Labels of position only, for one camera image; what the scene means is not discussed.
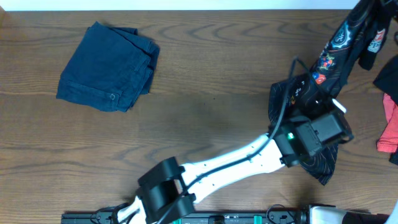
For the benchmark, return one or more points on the black jersey with orange lines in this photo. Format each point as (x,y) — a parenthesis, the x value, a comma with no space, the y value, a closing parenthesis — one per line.
(358,39)

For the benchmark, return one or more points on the black garment at table edge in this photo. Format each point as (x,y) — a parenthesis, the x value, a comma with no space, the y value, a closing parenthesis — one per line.
(387,79)

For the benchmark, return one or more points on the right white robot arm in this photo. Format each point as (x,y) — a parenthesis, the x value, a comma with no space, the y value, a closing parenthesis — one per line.
(329,214)

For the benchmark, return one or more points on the red garment at table edge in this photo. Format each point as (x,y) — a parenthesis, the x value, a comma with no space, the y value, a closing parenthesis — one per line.
(388,140)

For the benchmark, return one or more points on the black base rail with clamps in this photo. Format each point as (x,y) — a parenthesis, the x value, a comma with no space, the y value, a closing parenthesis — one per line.
(277,214)

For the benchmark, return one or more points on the folded navy blue trousers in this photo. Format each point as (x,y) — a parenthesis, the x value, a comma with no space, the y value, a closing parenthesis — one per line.
(110,69)

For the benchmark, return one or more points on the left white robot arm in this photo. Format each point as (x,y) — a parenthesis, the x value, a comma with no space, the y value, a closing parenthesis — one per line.
(169,190)

